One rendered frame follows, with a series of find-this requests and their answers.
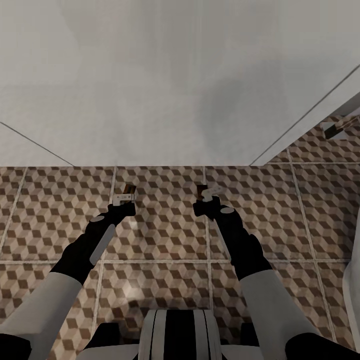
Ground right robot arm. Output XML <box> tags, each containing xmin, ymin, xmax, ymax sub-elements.
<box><xmin>193</xmin><ymin>185</ymin><xmax>360</xmax><ymax>360</ymax></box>

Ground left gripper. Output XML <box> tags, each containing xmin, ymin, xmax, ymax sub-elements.
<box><xmin>107</xmin><ymin>202</ymin><xmax>136</xmax><ymax>223</ymax></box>

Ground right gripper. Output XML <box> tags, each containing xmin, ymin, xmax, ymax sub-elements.
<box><xmin>193</xmin><ymin>196</ymin><xmax>221</xmax><ymax>218</ymax></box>

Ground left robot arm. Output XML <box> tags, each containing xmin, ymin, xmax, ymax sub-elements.
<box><xmin>0</xmin><ymin>193</ymin><xmax>138</xmax><ymax>360</ymax></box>

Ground mousetrap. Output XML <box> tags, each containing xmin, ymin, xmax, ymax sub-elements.
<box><xmin>197</xmin><ymin>185</ymin><xmax>208</xmax><ymax>201</ymax></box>
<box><xmin>123</xmin><ymin>184</ymin><xmax>137</xmax><ymax>203</ymax></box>

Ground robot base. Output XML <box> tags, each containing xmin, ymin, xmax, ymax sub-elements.
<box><xmin>75</xmin><ymin>323</ymin><xmax>264</xmax><ymax>360</ymax></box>

